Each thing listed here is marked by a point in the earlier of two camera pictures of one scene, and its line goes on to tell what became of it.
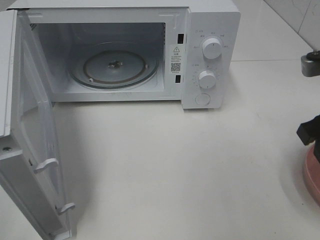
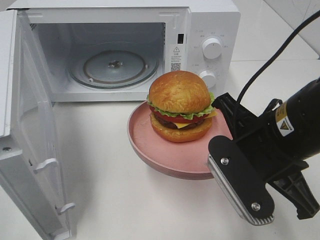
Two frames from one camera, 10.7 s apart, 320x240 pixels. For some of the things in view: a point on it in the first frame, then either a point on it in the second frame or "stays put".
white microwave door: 29,145 stays put
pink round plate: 312,167 -> 188,159
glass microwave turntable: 113,64 stays put
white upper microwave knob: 212,48 stays put
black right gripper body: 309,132 -> 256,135
